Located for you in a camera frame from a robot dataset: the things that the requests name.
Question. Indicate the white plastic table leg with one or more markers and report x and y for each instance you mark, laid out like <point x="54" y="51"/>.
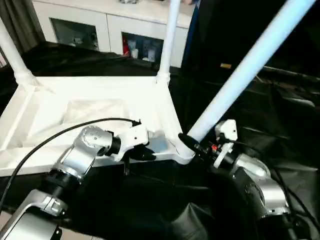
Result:
<point x="10" y="50"/>
<point x="171" y="37"/>
<point x="250" y="55"/>

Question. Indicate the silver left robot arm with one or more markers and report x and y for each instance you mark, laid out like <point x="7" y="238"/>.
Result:
<point x="92" y="137"/>

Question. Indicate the black table mat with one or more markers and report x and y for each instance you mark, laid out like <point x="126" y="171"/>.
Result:
<point x="250" y="112"/>

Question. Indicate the long dark metal rod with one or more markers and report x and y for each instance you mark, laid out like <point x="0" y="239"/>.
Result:
<point x="287" y="72"/>

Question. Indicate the white cabinet with glass doors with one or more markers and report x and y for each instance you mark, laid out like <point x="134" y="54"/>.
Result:
<point x="112" y="17"/>

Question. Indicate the grey curtain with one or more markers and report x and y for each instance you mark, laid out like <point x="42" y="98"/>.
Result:
<point x="20" y="25"/>

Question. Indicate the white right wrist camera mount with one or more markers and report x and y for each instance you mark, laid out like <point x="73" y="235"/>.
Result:
<point x="226" y="130"/>

